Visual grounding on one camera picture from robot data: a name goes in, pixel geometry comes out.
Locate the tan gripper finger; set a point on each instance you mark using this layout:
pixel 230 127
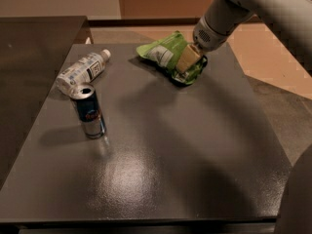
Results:
pixel 190 55

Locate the green rice chip bag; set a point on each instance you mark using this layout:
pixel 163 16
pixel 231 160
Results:
pixel 166 53

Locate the blue silver redbull can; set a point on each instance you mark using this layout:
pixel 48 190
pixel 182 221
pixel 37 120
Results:
pixel 85 101

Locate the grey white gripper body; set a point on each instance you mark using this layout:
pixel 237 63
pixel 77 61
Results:
pixel 208 38

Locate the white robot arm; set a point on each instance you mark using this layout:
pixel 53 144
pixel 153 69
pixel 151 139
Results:
pixel 291 22

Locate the dark side cabinet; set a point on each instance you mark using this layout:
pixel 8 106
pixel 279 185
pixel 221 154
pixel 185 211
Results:
pixel 32 52

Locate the clear plastic water bottle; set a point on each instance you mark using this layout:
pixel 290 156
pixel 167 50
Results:
pixel 85 70

